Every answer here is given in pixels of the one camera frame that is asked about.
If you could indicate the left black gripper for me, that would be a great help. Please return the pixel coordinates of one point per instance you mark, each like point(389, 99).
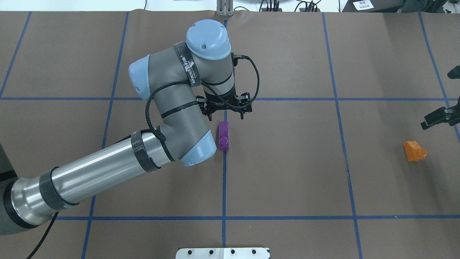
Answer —
point(223, 104)

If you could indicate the purple trapezoid block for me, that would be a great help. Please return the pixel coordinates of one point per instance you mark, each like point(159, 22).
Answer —
point(223, 136)

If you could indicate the orange trapezoid block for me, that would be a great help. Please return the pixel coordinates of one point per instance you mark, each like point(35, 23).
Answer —
point(414, 152)

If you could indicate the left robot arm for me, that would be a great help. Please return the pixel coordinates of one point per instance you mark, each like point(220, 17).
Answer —
point(181, 86)

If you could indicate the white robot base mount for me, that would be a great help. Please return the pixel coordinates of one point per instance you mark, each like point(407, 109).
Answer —
point(224, 253)

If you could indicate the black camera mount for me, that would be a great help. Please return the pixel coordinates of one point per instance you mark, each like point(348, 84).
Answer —
point(442, 115)

